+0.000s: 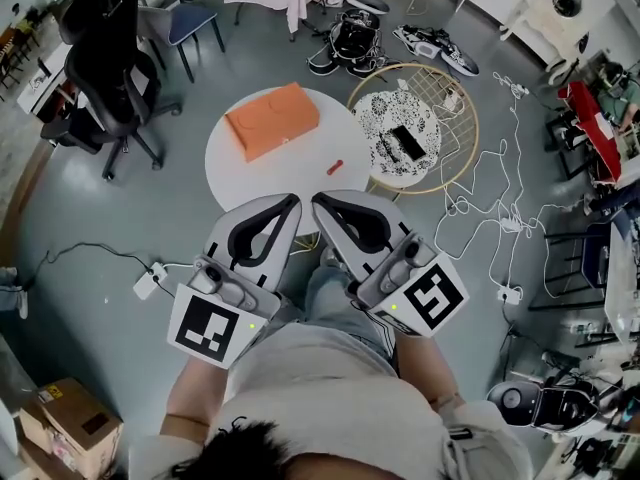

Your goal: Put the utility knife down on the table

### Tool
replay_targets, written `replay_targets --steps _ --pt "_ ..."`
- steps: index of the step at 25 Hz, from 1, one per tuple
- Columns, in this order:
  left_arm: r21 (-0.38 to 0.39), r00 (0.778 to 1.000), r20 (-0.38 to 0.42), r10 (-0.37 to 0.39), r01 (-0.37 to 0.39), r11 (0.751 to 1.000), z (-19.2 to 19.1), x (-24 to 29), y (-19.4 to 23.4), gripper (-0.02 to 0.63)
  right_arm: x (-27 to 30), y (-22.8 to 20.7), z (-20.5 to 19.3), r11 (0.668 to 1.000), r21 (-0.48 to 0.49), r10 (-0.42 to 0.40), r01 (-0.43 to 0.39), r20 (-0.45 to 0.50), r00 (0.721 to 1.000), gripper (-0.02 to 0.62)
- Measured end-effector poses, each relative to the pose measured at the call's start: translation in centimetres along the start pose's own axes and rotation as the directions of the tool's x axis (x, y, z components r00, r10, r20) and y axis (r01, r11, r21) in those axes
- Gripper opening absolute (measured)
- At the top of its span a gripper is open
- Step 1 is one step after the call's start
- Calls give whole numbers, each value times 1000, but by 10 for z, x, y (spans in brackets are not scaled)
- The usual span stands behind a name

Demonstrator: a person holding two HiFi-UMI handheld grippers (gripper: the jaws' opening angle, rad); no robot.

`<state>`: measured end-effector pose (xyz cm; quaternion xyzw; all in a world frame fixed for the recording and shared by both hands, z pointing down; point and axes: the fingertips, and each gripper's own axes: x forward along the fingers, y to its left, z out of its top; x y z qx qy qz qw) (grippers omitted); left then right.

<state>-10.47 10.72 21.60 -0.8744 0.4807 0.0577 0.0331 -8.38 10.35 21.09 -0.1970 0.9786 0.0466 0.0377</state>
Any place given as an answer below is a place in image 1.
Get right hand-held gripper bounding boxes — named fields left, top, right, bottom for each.
left=310, top=189, right=471, bottom=339

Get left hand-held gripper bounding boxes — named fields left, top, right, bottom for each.
left=166, top=192, right=304, bottom=369

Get person's left forearm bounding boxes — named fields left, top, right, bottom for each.
left=158, top=351, right=232, bottom=442

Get person's right forearm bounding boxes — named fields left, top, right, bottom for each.
left=393, top=331, right=462, bottom=412

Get person's blue jeans leg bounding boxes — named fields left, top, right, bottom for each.
left=302, top=262, right=396, bottom=364

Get white round table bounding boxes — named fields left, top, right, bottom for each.
left=204, top=86, right=372, bottom=235

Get black smartphone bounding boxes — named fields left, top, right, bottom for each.
left=391, top=124, right=428, bottom=161

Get orange cardboard box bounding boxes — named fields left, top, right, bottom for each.
left=224, top=81, right=321, bottom=164

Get white power strip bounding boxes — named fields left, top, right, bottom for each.
left=132, top=261, right=169, bottom=301

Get person's grey shirt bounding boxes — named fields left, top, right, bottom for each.
left=127, top=312, right=534, bottom=480

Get black and white sneakers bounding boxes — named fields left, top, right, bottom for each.
left=391, top=24, right=481, bottom=78

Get blue seat chair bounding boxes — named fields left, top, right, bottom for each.
left=136, top=3, right=227, bottom=85

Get black office chair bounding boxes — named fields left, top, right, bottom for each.
left=39, top=0, right=182, bottom=183

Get brown cardboard box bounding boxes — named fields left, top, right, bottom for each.
left=16, top=377, right=125, bottom=480

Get gold wire side table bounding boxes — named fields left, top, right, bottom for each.
left=346, top=62, right=481, bottom=196

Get long white cable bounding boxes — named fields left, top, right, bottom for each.
left=433, top=71, right=596, bottom=300

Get black power cable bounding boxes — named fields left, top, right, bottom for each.
left=18, top=240, right=157, bottom=290

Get black bag with straps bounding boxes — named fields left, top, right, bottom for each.
left=306, top=9, right=402, bottom=80

